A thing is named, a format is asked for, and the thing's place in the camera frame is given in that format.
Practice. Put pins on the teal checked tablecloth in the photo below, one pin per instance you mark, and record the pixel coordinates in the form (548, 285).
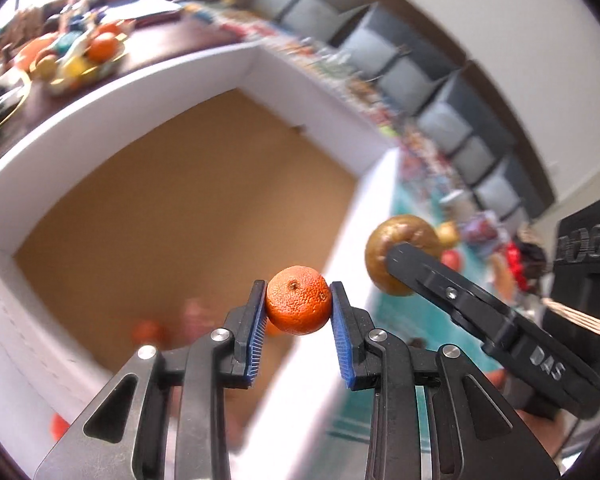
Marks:
(409, 318)

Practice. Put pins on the gold fruit tray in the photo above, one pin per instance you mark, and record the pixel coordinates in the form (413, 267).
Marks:
(76, 70)

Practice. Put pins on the red orange apple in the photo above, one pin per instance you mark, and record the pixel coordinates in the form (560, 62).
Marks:
(454, 259)

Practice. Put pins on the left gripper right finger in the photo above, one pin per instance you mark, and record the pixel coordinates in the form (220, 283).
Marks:
(474, 432)

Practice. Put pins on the grey sofa cushion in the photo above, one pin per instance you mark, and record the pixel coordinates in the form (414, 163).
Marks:
(514, 194)
(465, 129)
(402, 64)
(317, 19)

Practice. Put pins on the red labelled can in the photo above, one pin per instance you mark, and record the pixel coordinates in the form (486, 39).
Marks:
(484, 233)

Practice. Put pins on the white cardboard box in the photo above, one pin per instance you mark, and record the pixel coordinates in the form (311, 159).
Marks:
(189, 179)

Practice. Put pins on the orange fruit on tray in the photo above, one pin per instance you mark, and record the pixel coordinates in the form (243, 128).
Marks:
(103, 47)

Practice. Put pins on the colourful patterned sofa cover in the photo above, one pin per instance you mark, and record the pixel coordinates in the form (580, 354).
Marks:
(359, 90)

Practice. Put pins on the small orange tangerine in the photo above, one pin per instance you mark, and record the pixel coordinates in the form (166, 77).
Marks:
(298, 300)

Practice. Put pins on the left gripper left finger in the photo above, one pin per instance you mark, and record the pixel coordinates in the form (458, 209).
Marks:
(122, 432)

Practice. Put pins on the olive green apple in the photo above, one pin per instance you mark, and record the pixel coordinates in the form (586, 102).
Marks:
(394, 252)

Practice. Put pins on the yellow onion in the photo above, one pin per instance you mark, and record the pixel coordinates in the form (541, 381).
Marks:
(448, 235)

